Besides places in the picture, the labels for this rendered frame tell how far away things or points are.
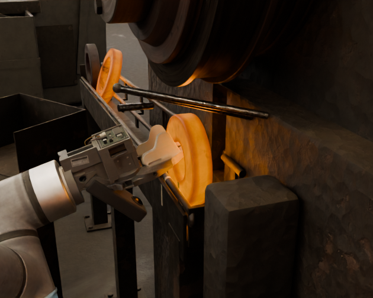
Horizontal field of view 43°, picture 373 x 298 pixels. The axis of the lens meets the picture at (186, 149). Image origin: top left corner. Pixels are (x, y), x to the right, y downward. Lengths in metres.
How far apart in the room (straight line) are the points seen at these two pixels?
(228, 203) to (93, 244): 1.44
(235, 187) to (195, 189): 0.17
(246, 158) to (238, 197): 0.16
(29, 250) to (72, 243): 1.26
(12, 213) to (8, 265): 0.13
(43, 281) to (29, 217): 0.10
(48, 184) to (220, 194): 0.28
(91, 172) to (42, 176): 0.07
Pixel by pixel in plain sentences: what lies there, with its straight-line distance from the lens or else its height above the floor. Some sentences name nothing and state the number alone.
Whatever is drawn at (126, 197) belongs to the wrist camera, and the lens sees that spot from 0.79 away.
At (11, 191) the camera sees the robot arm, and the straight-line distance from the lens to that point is 0.74.
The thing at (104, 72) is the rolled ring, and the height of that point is 0.69.
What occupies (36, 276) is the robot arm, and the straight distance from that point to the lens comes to 0.69.
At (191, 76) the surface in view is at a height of 0.92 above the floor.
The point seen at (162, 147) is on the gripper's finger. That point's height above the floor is 0.78.
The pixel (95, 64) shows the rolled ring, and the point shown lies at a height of 0.71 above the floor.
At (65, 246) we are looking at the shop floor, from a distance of 1.96.
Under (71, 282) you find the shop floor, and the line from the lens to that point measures 1.77.
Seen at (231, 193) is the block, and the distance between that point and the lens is 0.57.
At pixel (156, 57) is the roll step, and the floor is 0.93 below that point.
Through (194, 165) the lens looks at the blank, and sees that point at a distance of 0.72.
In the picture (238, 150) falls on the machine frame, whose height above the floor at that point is 0.78.
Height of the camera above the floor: 1.06
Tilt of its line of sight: 22 degrees down
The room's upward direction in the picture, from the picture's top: straight up
